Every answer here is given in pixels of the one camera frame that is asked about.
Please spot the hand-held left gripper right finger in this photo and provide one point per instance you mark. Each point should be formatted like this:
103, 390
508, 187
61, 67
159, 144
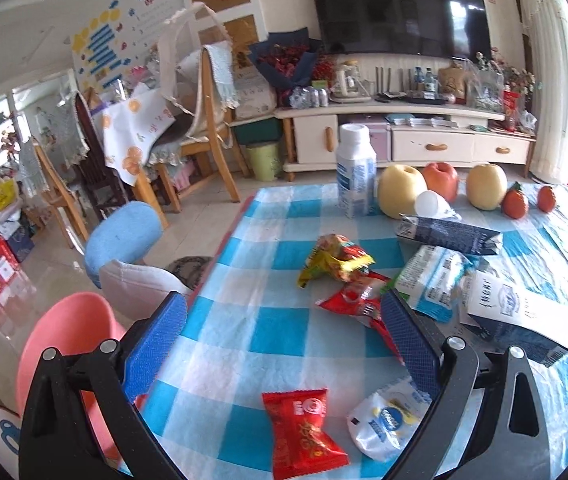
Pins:
411, 345

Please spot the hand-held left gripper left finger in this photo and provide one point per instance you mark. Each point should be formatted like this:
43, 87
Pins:
156, 345

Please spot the red snack packet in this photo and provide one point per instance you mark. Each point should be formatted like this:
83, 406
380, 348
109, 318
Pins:
304, 430

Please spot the green trash bin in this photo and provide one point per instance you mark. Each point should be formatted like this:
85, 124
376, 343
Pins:
264, 160

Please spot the white plastic stool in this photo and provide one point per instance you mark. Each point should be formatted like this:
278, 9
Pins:
139, 285

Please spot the white teal milk carton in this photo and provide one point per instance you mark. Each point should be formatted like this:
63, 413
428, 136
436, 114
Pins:
431, 280

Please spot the torn red snack wrapper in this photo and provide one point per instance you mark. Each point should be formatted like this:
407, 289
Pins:
358, 300

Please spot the white and blue snack packet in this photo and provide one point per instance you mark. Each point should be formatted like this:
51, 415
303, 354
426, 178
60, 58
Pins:
383, 420

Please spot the round floor mat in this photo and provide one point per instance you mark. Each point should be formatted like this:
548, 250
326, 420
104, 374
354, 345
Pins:
191, 270

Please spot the pink plastic stool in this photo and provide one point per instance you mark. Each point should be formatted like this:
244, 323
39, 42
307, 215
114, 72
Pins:
74, 325

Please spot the dark blue white carton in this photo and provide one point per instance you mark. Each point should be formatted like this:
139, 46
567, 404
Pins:
513, 310

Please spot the blue white checkered tablecloth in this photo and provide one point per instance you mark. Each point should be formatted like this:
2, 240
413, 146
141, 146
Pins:
264, 335

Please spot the yellow snack wrapper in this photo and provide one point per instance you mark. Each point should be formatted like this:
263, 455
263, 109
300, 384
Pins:
336, 260

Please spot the flattened dark blue carton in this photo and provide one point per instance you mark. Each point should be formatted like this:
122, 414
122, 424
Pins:
448, 235

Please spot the white yogurt bottle blue label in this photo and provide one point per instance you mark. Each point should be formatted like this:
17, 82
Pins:
431, 205

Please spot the yellow apple left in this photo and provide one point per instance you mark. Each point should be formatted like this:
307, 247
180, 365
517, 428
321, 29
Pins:
401, 192

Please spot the yellow apple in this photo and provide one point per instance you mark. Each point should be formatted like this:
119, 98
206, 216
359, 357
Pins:
486, 187
401, 192

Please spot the small leafless tangerine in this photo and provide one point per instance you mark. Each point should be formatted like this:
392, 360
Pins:
546, 199

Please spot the red apple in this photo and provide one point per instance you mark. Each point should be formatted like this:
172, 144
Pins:
441, 180

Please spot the tangerine with green leaf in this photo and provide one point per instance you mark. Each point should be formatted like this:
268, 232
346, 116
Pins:
515, 204

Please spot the yellow apple right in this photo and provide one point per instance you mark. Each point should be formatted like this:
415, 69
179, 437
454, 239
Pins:
486, 187

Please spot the tall white milk bottle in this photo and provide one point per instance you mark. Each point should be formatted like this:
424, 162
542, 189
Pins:
356, 175

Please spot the light wooden chair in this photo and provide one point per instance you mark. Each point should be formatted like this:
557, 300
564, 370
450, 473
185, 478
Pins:
59, 195

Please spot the dark wooden chair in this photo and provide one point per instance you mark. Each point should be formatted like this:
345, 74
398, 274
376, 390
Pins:
95, 160

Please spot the cream television cabinet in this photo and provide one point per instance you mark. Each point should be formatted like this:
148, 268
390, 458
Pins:
413, 142

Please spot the pink storage box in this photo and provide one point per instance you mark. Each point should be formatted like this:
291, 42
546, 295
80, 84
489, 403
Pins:
381, 135

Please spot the yellow bag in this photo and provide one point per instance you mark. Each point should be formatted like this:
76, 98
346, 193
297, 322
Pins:
5, 195

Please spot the white orange-print tablecloth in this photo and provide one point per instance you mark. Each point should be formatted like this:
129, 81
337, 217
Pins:
129, 130

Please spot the wooden chair with cloth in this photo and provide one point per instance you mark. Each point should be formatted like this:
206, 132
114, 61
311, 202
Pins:
211, 110

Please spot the red snack bag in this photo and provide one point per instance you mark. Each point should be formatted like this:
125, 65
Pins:
510, 107

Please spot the clear water bottle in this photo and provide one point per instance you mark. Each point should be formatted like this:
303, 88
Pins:
430, 82
418, 81

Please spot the brown paper bag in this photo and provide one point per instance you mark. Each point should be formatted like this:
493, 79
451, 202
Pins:
451, 82

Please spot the silver cans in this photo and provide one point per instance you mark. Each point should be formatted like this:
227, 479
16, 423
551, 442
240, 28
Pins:
309, 97

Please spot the glass electric kettle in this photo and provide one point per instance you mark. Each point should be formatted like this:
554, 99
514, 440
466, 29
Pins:
348, 82

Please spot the clear bag of dried flowers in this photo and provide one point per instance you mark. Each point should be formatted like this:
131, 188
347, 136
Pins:
488, 85

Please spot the beige mesh food cover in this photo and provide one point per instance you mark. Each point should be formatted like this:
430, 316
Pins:
179, 55

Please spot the cream curtain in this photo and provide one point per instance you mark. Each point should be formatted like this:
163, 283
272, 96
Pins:
548, 60

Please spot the dark blue wrapped bouquet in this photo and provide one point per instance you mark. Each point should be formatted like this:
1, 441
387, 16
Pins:
284, 62

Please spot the black flat television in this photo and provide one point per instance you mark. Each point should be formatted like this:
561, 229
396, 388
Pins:
398, 10

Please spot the colourful wall stickers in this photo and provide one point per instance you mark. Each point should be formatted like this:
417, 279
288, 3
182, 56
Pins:
101, 50

